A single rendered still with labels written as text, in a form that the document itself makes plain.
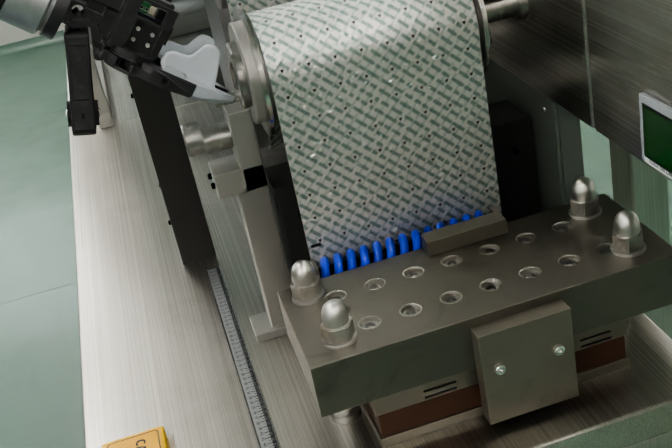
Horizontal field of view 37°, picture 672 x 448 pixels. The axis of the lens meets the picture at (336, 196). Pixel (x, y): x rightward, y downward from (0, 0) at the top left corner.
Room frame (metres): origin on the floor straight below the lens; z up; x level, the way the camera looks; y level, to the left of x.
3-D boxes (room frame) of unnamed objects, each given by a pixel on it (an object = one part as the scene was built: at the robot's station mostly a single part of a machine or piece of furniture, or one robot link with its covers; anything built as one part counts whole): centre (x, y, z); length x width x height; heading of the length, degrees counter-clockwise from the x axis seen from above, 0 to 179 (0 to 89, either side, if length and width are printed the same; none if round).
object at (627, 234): (0.89, -0.29, 1.05); 0.04 x 0.04 x 0.04
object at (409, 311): (0.91, -0.12, 1.00); 0.40 x 0.16 x 0.06; 100
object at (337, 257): (1.00, -0.07, 1.03); 0.21 x 0.04 x 0.03; 100
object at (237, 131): (1.09, 0.11, 1.05); 0.06 x 0.05 x 0.31; 100
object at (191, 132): (1.08, 0.15, 1.18); 0.04 x 0.02 x 0.04; 10
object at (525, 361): (0.82, -0.15, 0.96); 0.10 x 0.03 x 0.11; 100
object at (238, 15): (1.06, 0.06, 1.25); 0.15 x 0.01 x 0.15; 10
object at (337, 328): (0.84, 0.03, 1.05); 0.04 x 0.04 x 0.04
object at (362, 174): (1.02, -0.07, 1.11); 0.23 x 0.01 x 0.18; 100
